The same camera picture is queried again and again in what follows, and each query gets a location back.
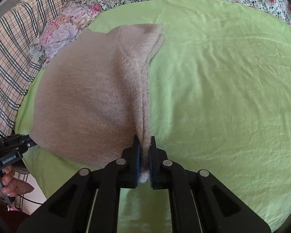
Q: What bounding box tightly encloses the beige knit sweater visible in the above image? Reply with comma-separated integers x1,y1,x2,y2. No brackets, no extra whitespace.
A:
29,24,165,183

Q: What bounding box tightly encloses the person's left hand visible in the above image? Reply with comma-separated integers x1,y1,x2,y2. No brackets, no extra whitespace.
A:
0,166,35,199

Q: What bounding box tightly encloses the beige plaid pillow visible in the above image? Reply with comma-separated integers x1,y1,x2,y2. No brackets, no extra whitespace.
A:
0,0,68,136

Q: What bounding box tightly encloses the pastel peony floral pillow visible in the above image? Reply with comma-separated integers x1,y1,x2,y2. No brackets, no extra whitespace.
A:
30,1,102,69

